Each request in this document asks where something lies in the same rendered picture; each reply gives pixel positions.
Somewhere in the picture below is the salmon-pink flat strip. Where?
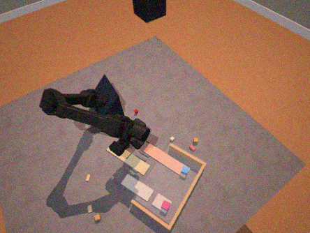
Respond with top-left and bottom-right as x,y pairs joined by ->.
144,143 -> 164,161

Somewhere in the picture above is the tan open-top box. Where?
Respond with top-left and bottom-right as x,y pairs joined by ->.
131,142 -> 207,231

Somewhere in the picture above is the pale yellow strip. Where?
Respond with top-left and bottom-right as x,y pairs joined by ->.
107,147 -> 150,176

